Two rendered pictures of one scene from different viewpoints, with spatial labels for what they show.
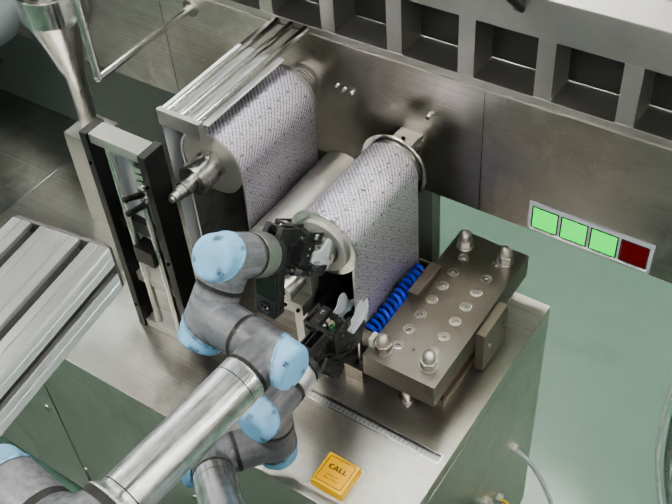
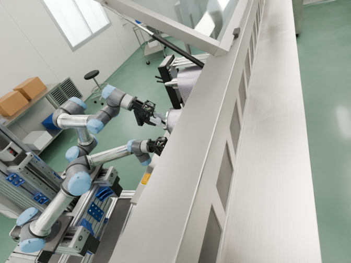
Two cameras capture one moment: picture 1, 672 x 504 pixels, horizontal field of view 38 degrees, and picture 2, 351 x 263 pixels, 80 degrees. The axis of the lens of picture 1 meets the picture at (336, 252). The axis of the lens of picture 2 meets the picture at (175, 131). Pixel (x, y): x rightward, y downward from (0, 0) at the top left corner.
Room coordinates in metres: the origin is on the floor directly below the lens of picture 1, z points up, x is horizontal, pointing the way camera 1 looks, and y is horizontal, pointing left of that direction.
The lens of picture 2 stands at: (1.22, -0.88, 1.89)
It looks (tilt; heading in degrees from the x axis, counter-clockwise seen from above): 38 degrees down; 87
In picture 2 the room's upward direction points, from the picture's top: 23 degrees counter-clockwise
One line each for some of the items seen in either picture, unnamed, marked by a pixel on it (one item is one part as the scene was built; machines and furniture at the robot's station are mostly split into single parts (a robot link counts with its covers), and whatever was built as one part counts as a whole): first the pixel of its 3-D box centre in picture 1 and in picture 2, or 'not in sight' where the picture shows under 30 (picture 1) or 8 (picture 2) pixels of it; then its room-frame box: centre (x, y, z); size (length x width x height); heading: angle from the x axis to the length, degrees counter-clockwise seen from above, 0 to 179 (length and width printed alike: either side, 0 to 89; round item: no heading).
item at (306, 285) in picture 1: (303, 320); not in sight; (1.25, 0.08, 1.05); 0.06 x 0.05 x 0.31; 143
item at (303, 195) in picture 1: (310, 211); not in sight; (1.44, 0.04, 1.17); 0.26 x 0.12 x 0.12; 143
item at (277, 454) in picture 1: (267, 441); (142, 155); (1.01, 0.16, 1.01); 0.11 x 0.08 x 0.11; 105
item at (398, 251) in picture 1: (387, 265); not in sight; (1.33, -0.10, 1.11); 0.23 x 0.01 x 0.18; 143
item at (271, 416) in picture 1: (269, 408); (137, 146); (1.01, 0.14, 1.11); 0.11 x 0.08 x 0.09; 142
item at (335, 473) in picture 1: (336, 476); (148, 179); (0.98, 0.04, 0.91); 0.07 x 0.07 x 0.02; 53
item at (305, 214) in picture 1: (323, 242); (172, 121); (1.27, 0.02, 1.25); 0.15 x 0.01 x 0.15; 53
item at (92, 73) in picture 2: not in sight; (100, 86); (0.31, 3.65, 0.31); 0.55 x 0.53 x 0.62; 53
